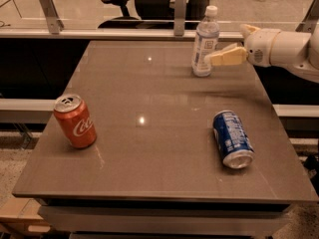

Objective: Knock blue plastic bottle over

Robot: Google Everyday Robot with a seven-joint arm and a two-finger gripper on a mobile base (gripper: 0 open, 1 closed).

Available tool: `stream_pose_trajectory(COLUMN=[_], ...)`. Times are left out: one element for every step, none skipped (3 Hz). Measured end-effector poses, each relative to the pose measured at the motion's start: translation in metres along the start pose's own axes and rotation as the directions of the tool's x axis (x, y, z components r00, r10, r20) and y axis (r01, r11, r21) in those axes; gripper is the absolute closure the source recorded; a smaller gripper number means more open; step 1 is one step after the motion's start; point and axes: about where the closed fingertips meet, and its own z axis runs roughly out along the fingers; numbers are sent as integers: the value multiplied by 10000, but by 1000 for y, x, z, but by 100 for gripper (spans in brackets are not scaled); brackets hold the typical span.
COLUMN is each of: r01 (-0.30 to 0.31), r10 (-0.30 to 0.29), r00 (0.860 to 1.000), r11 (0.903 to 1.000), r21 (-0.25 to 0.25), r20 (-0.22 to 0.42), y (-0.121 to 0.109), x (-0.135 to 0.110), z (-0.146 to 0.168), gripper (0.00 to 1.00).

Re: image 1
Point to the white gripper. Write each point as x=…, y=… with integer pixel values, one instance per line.
x=259, y=48

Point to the clear plastic water bottle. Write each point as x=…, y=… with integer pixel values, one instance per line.
x=206, y=38

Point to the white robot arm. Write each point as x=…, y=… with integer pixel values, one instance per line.
x=296, y=52

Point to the black office chair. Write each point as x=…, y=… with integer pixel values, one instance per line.
x=154, y=14

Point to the blue Pepsi can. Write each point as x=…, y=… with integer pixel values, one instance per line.
x=233, y=143

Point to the glass partition panel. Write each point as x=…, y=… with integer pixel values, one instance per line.
x=81, y=18

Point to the red Coca-Cola can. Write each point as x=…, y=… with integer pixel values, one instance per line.
x=73, y=116

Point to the right metal glass bracket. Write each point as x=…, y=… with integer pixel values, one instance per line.
x=310, y=20

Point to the metal glass bracket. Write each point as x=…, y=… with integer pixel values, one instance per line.
x=179, y=17
x=310, y=20
x=54, y=23

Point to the middle metal glass bracket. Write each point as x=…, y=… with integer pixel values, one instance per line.
x=179, y=17

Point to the left metal glass bracket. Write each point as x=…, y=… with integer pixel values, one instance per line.
x=54, y=23

